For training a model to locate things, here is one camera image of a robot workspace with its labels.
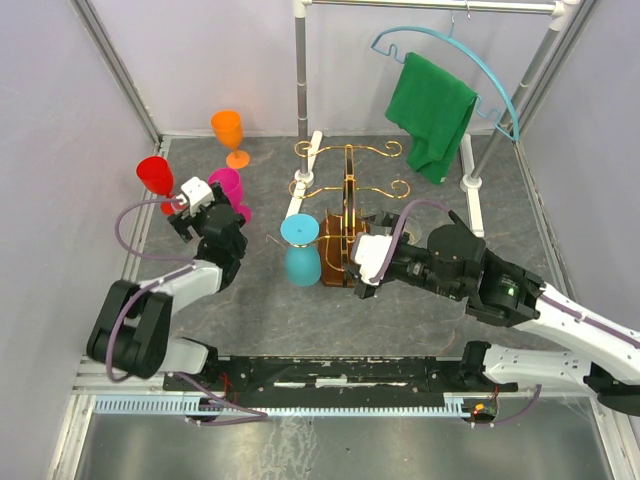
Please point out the pink wine glass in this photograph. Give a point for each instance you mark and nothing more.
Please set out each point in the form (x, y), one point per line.
(231, 184)

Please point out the orange wine glass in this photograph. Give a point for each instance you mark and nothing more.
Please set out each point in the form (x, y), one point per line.
(227, 127)

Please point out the light blue clothes hanger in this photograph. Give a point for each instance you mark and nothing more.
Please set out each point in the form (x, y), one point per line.
(393, 51)

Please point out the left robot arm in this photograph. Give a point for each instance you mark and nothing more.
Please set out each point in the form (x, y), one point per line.
(131, 336)

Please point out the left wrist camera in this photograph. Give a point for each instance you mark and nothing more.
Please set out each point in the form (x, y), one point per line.
(193, 194)

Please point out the red wine glass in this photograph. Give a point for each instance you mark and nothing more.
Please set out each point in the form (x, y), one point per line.
(156, 175)

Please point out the light blue cable duct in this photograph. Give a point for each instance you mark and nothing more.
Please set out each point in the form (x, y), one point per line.
(190, 405)

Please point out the silver clothes rail stand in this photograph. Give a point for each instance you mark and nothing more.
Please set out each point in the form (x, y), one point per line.
(560, 13)

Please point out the blue wine glass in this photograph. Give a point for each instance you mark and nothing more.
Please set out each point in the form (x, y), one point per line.
(302, 260)

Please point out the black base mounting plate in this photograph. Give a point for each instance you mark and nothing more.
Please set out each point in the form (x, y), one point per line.
(344, 382)

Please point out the clear wine glass front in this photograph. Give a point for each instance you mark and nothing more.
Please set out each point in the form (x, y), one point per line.
(413, 231)

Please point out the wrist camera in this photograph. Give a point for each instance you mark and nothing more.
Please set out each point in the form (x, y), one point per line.
(193, 194)
(369, 253)

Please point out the gold wire glass rack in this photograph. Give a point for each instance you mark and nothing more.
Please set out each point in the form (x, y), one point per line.
(337, 231)

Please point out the green cloth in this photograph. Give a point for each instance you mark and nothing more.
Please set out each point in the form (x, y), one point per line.
(434, 108)

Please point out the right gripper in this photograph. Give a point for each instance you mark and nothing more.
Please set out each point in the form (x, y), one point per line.
(361, 289)

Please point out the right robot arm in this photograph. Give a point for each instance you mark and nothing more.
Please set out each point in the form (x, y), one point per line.
(598, 354)

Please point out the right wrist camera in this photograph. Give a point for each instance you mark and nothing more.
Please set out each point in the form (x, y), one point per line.
(369, 253)

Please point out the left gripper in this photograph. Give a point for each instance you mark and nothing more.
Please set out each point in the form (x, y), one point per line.
(183, 225)

